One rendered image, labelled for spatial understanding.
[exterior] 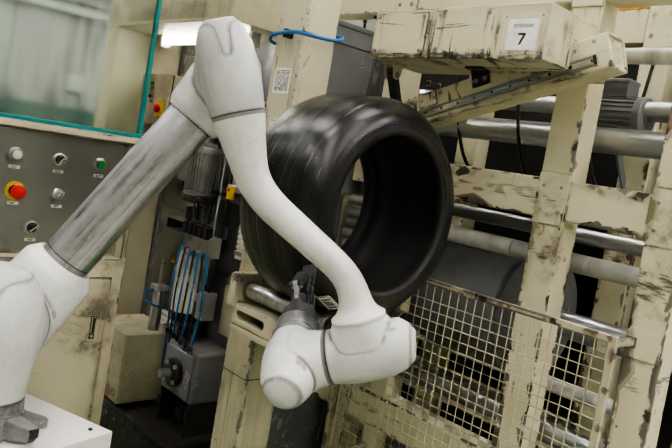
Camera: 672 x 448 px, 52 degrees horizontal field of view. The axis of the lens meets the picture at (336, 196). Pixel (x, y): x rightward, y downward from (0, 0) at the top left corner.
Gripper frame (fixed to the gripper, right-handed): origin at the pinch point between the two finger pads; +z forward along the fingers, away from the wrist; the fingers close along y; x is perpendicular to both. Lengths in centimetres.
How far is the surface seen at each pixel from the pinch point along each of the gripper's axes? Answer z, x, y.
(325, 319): 5.2, -0.1, 16.1
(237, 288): 25.5, -27.0, 15.0
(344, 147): 16.6, 12.5, -23.3
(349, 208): 75, 1, 19
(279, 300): 17.4, -13.8, 16.0
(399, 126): 30.3, 25.6, -21.4
